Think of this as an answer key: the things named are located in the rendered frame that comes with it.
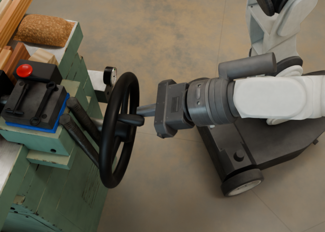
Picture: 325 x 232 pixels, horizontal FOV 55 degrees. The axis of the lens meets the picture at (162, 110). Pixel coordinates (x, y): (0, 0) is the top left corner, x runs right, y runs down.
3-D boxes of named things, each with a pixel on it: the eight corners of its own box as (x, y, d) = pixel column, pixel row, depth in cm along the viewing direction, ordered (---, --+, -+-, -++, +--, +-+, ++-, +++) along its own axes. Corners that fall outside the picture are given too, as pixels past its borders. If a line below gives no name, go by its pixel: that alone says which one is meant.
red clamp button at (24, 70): (29, 79, 61) (27, 76, 60) (15, 77, 61) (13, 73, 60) (35, 67, 62) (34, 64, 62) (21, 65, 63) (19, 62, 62)
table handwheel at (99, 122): (148, 97, 96) (127, 193, 88) (85, 87, 98) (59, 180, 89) (136, 51, 68) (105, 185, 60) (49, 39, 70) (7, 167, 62)
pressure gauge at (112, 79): (113, 92, 108) (110, 78, 101) (103, 90, 108) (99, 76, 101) (118, 78, 111) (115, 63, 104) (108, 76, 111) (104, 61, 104)
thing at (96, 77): (108, 104, 114) (105, 91, 107) (76, 98, 115) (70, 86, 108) (114, 85, 118) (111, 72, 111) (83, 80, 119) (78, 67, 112)
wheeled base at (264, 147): (285, 73, 185) (307, 33, 156) (337, 150, 160) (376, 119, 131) (184, 104, 174) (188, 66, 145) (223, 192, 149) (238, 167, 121)
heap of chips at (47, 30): (64, 47, 80) (60, 36, 77) (12, 39, 81) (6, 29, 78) (75, 22, 85) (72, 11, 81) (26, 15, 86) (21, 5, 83)
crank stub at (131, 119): (146, 117, 68) (143, 128, 68) (120, 113, 69) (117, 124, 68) (145, 114, 66) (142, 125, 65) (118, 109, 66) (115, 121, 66)
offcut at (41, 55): (58, 64, 77) (54, 54, 74) (48, 76, 76) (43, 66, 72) (44, 57, 78) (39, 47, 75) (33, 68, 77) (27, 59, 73)
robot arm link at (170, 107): (172, 144, 67) (226, 141, 60) (147, 131, 59) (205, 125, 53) (177, 91, 71) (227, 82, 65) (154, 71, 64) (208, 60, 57)
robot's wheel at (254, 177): (215, 191, 151) (251, 179, 156) (219, 201, 149) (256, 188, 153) (225, 177, 134) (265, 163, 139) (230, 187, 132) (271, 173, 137)
